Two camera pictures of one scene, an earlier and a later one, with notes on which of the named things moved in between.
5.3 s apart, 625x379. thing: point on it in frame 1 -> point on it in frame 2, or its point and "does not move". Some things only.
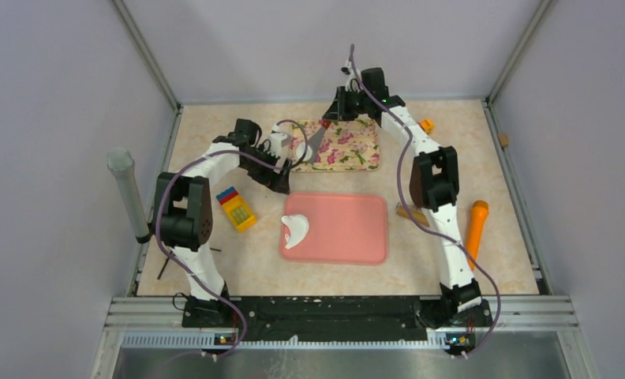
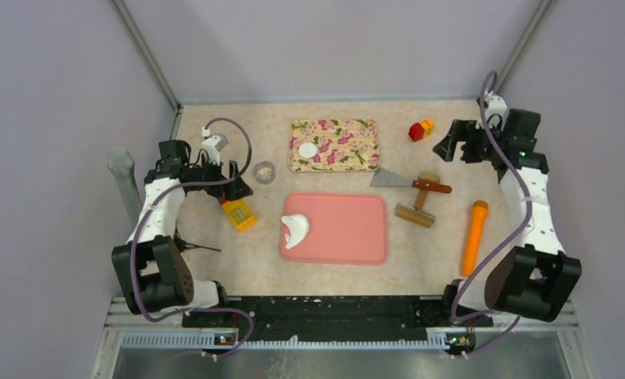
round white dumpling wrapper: x=301 y=149 does not move
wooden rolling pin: x=417 y=215 does not move
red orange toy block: x=428 y=125 does not move
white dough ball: x=298 y=226 does not move
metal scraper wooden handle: x=314 y=141 -> x=383 y=178
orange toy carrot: x=477 y=223 does not move
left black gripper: x=276 y=181 -> x=233 y=190
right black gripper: x=338 y=111 -> x=446 y=148
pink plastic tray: x=344 y=228 does not move
